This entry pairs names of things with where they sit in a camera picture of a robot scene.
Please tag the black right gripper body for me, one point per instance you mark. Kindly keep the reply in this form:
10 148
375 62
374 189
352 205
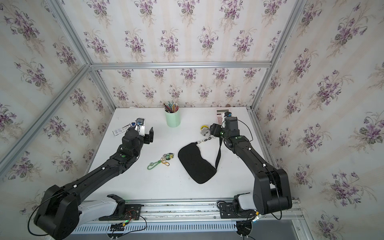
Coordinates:
218 131

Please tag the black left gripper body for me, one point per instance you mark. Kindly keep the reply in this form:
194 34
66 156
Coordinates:
148 139

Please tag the yellow hat doll charm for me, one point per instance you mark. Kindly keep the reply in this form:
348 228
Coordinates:
205 131

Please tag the green carabiner key charm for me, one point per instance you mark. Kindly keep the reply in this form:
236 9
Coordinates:
164 160

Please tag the black fabric shoulder bag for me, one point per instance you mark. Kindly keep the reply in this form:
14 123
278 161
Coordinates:
199 169

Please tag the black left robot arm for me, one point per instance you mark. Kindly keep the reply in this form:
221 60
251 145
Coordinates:
62 208

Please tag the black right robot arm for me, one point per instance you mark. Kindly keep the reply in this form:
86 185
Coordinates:
271 192

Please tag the pink calculator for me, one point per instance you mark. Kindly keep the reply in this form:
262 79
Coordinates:
220 114

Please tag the green pencil cup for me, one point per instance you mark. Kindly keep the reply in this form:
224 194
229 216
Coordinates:
173 119

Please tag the white blue refill box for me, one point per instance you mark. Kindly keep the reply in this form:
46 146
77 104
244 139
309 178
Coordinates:
122 130

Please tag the bundle of coloured pencils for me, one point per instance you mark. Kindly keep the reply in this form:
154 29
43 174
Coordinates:
171 107

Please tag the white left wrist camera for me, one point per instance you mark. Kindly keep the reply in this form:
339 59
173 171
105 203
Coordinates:
139 126

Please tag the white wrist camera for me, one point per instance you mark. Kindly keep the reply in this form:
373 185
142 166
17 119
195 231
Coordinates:
139 126
226 114

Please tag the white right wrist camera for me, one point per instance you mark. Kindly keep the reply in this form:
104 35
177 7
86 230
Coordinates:
226 114

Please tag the aluminium mounting rail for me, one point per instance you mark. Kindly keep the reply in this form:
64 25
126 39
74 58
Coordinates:
180 210

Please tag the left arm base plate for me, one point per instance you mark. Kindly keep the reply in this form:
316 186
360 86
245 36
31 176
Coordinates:
128 212

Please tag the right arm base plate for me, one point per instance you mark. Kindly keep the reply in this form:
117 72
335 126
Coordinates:
229 211

